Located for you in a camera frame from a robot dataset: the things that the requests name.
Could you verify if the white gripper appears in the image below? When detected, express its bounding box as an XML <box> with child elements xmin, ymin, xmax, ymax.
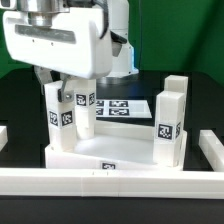
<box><xmin>3</xmin><ymin>8</ymin><xmax>112</xmax><ymax>102</ymax></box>

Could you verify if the white desk top tray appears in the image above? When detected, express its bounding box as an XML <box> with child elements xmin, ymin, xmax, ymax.
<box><xmin>45</xmin><ymin>121</ymin><xmax>187</xmax><ymax>171</ymax></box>

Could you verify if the white U-shaped marker base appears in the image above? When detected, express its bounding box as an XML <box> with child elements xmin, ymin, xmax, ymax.
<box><xmin>96</xmin><ymin>99</ymin><xmax>152</xmax><ymax>118</ymax></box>

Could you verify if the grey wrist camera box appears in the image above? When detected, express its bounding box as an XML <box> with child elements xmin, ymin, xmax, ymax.
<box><xmin>110</xmin><ymin>31</ymin><xmax>127</xmax><ymax>57</ymax></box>

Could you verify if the white front fence rail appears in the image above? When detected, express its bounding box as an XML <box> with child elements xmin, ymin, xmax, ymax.
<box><xmin>0</xmin><ymin>168</ymin><xmax>224</xmax><ymax>199</ymax></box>

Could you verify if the white fence rail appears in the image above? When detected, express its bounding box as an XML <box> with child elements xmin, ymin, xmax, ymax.
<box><xmin>199</xmin><ymin>130</ymin><xmax>224</xmax><ymax>172</ymax></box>
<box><xmin>0</xmin><ymin>168</ymin><xmax>224</xmax><ymax>199</ymax></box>

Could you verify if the white right fence rail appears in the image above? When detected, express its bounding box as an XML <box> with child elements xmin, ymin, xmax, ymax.
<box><xmin>199</xmin><ymin>130</ymin><xmax>224</xmax><ymax>172</ymax></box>

